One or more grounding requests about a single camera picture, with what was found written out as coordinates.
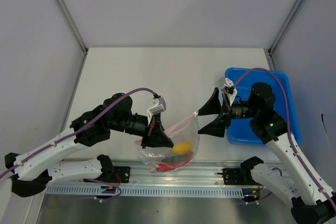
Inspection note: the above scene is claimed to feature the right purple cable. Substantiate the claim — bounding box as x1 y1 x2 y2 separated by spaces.
230 68 336 209

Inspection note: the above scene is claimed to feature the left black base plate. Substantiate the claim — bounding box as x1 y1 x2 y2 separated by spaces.
96 166 131 184

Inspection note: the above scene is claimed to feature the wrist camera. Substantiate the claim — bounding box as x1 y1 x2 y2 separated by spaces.
218 77 237 107
146 97 166 124

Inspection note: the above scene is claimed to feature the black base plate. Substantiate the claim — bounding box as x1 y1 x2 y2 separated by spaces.
96 166 131 184
217 168 254 185

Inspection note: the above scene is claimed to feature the clear zip top bag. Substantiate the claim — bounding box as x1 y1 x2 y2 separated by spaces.
134 112 200 173

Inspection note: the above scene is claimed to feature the purple cable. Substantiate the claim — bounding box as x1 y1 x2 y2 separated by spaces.
0 87 160 180
230 68 336 209

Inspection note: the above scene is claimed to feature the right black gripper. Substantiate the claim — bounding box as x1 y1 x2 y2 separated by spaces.
195 88 258 138

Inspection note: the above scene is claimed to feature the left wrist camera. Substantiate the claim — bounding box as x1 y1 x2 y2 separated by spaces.
146 97 166 124

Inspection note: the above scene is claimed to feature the red chili pepper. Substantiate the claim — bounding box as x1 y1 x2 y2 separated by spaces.
155 152 194 173

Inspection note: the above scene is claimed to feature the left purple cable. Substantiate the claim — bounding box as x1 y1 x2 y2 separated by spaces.
0 87 160 180

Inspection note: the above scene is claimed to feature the aluminium mounting rail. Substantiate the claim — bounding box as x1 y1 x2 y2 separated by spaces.
46 162 259 189

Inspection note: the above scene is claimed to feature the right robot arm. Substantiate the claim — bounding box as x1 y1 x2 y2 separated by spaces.
198 79 335 223

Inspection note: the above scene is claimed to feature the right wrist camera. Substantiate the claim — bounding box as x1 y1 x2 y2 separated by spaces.
218 77 237 107

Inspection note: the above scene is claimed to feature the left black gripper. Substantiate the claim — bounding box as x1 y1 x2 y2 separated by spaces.
109 112 174 149

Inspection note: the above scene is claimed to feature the slotted cable duct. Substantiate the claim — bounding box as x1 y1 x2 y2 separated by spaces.
46 184 244 198

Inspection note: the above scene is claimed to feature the blue plastic tray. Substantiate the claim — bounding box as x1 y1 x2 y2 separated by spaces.
227 70 302 145

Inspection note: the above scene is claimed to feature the green chili pepper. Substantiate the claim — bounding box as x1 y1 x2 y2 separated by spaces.
161 155 192 164

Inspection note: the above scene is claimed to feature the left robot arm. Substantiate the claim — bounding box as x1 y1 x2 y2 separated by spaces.
1 93 174 200

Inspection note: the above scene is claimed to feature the yellow orange mango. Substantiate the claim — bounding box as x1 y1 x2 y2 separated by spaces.
171 141 193 155

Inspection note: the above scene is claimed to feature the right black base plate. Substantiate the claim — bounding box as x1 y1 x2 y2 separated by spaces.
217 168 254 185

